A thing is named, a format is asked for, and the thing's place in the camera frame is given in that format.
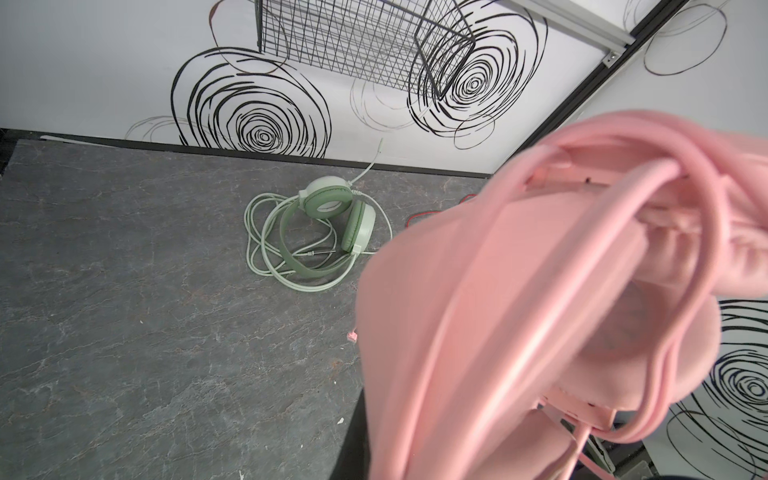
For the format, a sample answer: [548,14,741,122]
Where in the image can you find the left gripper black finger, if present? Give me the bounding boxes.
[329,390,370,480]

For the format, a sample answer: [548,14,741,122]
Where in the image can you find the pink headphones with cable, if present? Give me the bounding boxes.
[356,110,767,479]

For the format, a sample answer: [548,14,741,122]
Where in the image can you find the green headphones with cable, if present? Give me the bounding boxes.
[243,140,394,293]

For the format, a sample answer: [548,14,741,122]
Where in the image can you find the black white headphones red cable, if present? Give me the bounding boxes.
[404,193,478,229]

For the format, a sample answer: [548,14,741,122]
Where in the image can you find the black wire basket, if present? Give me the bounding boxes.
[255,0,476,99]

